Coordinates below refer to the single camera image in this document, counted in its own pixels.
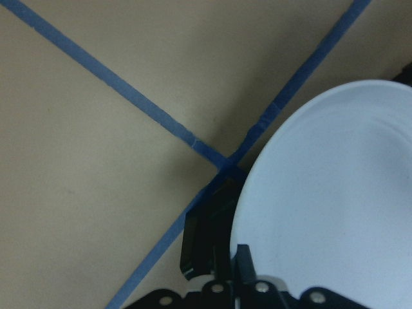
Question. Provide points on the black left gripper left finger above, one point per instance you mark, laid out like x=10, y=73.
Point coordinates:
x=221, y=262

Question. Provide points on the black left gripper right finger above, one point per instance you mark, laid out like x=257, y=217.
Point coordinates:
x=245, y=271

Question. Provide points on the blue plate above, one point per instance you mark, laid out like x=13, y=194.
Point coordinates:
x=328, y=200

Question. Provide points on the black dish rack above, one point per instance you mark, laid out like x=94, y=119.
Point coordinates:
x=207, y=224

